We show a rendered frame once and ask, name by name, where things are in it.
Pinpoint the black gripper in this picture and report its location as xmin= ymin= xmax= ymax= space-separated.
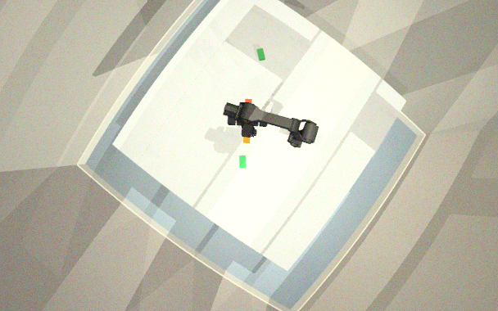
xmin=227 ymin=116 xmax=268 ymax=127

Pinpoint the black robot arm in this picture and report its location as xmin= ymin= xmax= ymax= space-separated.
xmin=222 ymin=102 xmax=319 ymax=148

